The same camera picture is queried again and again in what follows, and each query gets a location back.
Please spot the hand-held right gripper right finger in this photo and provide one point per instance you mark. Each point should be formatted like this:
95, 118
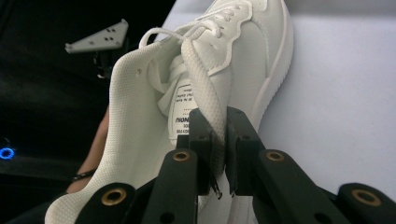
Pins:
241, 146

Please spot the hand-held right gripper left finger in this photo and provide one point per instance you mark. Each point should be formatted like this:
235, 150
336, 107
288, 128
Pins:
200, 146

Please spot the white sneaker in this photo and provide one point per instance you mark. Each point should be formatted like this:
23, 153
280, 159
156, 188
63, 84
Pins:
134, 124

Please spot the black wristband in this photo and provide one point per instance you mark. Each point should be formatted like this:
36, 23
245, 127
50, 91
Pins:
82, 176

